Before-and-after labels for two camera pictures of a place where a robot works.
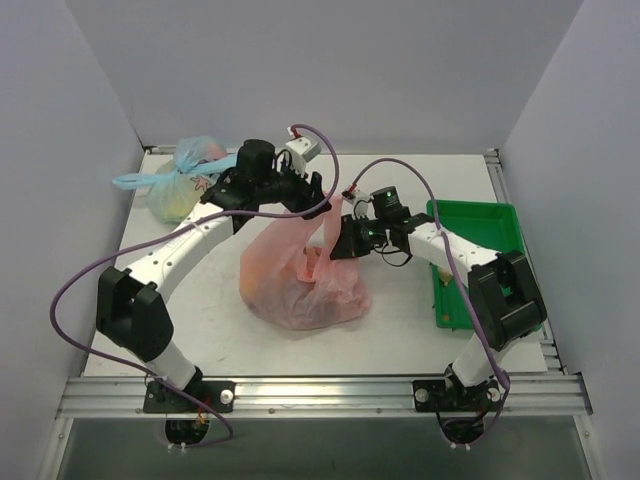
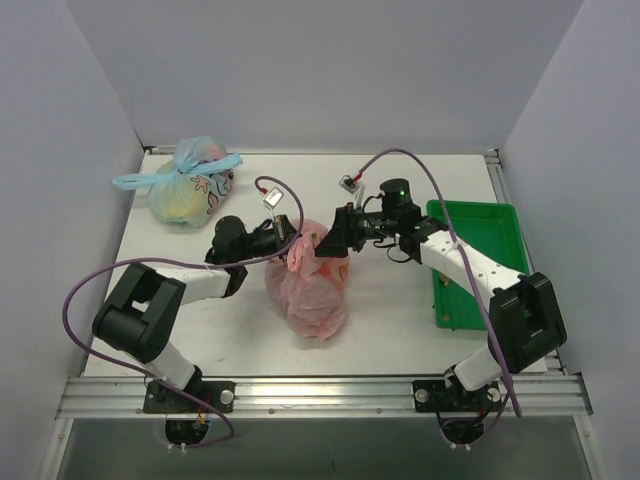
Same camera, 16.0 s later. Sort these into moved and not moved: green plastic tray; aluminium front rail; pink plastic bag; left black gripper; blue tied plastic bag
Moved: pink plastic bag; left black gripper
Not moved: blue tied plastic bag; green plastic tray; aluminium front rail
